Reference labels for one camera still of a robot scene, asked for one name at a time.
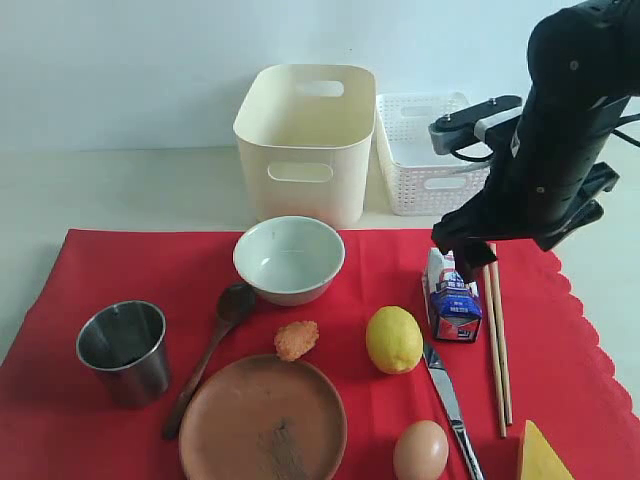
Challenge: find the cream plastic storage bin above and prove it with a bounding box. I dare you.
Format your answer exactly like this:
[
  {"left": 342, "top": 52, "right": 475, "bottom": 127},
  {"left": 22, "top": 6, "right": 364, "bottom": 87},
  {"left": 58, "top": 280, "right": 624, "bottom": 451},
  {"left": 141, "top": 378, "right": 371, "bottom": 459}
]
[{"left": 233, "top": 64, "right": 376, "bottom": 228}]

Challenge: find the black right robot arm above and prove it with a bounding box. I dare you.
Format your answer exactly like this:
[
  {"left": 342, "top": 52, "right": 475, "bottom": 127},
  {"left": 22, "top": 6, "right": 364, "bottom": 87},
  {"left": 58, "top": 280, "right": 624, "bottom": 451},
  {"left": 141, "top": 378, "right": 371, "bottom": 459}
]
[{"left": 429, "top": 1, "right": 639, "bottom": 281}]

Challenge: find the yellow lemon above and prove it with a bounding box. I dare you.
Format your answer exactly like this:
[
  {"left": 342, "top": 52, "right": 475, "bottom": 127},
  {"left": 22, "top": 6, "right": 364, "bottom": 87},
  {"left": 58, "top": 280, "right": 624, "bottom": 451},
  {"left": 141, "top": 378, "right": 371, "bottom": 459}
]
[{"left": 365, "top": 306, "right": 424, "bottom": 375}]

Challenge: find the red table cloth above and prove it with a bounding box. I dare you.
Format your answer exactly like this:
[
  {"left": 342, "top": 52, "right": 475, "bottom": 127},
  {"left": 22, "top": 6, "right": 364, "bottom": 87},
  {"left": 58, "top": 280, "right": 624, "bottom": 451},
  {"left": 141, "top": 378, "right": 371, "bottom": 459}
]
[{"left": 1, "top": 230, "right": 639, "bottom": 479}]

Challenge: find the white perforated plastic basket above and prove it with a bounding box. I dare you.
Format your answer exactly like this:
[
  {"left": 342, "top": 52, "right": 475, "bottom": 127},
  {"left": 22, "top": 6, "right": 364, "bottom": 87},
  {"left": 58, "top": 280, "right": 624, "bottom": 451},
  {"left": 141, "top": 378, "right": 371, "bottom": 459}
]
[{"left": 375, "top": 92, "right": 489, "bottom": 217}]

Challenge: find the stainless steel cup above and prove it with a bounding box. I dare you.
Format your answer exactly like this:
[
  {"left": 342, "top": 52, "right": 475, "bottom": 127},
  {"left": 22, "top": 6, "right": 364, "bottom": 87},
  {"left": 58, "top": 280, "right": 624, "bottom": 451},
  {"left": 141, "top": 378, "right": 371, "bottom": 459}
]
[{"left": 76, "top": 300, "right": 171, "bottom": 408}]

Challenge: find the pale green ceramic bowl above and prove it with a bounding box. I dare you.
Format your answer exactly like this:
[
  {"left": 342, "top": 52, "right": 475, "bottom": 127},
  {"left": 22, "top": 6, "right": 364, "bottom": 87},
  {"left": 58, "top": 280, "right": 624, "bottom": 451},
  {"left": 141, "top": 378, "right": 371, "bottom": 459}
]
[{"left": 233, "top": 216, "right": 346, "bottom": 307}]

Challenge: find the dark wooden spoon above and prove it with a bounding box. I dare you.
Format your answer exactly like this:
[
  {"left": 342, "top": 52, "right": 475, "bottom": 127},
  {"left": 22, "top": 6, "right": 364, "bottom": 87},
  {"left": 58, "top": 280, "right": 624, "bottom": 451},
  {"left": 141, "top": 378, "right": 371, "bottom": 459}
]
[{"left": 161, "top": 283, "right": 256, "bottom": 440}]

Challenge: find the blue white milk carton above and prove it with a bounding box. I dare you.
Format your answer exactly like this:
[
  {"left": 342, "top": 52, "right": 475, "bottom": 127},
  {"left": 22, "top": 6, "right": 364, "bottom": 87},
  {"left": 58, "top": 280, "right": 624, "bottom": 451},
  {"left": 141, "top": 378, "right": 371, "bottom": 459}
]
[{"left": 422, "top": 247, "right": 483, "bottom": 343}]

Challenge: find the yellow cheese wedge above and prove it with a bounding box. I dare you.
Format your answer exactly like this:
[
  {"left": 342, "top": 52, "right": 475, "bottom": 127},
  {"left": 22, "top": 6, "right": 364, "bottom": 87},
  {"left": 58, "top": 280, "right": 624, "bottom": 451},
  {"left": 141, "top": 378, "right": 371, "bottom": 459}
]
[{"left": 518, "top": 420, "right": 574, "bottom": 480}]

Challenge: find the wooden chopstick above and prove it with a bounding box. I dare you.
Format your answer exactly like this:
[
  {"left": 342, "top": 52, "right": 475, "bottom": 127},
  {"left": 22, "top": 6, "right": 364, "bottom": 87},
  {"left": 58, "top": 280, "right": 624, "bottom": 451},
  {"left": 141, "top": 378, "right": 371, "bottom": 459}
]
[
  {"left": 490, "top": 261, "right": 513, "bottom": 426},
  {"left": 482, "top": 266, "right": 507, "bottom": 438}
]

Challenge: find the brown egg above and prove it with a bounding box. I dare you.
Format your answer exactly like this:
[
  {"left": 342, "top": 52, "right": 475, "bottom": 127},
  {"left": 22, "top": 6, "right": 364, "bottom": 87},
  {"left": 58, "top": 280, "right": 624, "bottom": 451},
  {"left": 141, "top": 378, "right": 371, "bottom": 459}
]
[{"left": 393, "top": 420, "right": 449, "bottom": 480}]

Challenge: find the silver table knife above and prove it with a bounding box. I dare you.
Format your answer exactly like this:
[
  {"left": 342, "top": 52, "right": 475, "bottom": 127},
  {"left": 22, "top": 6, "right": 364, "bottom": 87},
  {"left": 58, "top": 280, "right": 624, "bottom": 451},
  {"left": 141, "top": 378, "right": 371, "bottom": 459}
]
[{"left": 423, "top": 343, "right": 485, "bottom": 480}]

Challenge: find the brown round plate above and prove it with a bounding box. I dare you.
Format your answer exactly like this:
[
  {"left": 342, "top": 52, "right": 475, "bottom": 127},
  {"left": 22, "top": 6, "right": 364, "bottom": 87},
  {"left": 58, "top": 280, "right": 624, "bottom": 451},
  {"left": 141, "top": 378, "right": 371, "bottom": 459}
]
[{"left": 179, "top": 354, "right": 347, "bottom": 479}]

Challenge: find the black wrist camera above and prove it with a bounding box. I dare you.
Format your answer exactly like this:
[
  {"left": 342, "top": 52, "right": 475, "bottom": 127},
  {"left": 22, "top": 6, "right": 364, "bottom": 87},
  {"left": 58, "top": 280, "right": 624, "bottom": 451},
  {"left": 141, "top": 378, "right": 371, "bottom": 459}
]
[{"left": 428, "top": 95, "right": 523, "bottom": 155}]

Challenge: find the left wooden chopstick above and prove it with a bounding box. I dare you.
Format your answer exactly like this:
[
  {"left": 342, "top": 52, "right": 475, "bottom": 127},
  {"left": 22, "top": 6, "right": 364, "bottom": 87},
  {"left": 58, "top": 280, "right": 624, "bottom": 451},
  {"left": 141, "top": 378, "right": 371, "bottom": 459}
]
[{"left": 482, "top": 266, "right": 507, "bottom": 438}]

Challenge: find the orange fried nugget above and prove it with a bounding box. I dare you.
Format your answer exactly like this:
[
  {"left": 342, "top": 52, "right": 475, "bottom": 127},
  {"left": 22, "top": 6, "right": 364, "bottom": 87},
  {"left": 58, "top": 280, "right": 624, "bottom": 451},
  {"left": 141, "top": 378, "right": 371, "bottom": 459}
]
[{"left": 274, "top": 321, "right": 319, "bottom": 362}]

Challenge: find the right wooden chopstick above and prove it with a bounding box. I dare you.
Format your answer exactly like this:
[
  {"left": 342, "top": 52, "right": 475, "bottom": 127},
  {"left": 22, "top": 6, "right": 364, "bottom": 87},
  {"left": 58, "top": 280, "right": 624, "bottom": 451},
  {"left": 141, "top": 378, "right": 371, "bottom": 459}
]
[{"left": 490, "top": 261, "right": 513, "bottom": 426}]

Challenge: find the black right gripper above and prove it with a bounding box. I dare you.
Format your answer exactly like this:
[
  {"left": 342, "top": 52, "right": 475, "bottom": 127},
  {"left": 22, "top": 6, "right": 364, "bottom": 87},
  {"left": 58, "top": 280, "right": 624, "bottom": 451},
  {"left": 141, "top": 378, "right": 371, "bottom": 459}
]
[{"left": 431, "top": 87, "right": 630, "bottom": 283}]

